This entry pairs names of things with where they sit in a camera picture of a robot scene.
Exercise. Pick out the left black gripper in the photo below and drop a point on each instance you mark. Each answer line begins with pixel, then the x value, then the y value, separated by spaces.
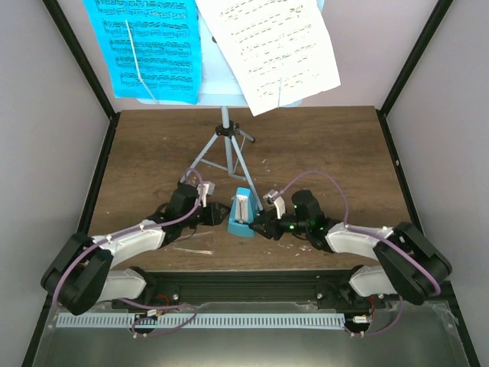
pixel 214 218

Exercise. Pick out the light blue music stand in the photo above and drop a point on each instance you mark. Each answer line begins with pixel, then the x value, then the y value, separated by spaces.
pixel 220 88

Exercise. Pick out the right black frame post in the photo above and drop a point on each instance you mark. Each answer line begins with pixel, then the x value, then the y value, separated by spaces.
pixel 430 28

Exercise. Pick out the blue metronome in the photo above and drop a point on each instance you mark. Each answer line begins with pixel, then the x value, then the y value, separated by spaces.
pixel 243 213

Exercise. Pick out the black frame post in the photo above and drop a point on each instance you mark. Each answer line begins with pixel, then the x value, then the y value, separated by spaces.
pixel 63 26
pixel 430 28

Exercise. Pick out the left black frame post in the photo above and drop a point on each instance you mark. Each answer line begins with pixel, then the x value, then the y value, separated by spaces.
pixel 63 26

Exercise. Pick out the blue sheet music page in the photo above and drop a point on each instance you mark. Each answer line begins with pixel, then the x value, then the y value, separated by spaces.
pixel 152 49

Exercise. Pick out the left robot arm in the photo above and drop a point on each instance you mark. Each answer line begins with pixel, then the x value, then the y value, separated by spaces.
pixel 84 271

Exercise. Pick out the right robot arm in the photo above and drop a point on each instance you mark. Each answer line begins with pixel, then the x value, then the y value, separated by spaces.
pixel 409 265

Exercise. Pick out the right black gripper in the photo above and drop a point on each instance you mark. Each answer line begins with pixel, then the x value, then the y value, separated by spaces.
pixel 270 225

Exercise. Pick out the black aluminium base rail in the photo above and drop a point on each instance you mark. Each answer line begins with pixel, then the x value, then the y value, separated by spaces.
pixel 327 289

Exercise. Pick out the clear metronome cover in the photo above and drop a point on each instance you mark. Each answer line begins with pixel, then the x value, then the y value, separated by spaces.
pixel 200 243

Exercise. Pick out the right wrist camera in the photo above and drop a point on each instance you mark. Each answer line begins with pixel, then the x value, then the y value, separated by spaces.
pixel 275 200

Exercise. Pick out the light blue slotted cable duct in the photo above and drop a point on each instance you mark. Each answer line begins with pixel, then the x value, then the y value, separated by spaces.
pixel 310 321

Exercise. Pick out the white sheet music page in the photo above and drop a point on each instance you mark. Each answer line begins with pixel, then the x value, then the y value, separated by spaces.
pixel 280 52

